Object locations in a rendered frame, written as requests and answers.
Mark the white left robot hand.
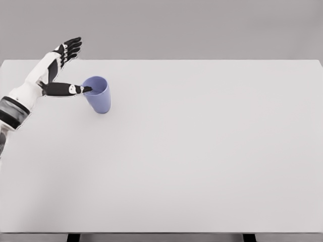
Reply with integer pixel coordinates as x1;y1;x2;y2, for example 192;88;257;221
24;36;93;97

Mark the blue plastic cup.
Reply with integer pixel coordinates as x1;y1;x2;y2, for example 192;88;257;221
82;76;112;115

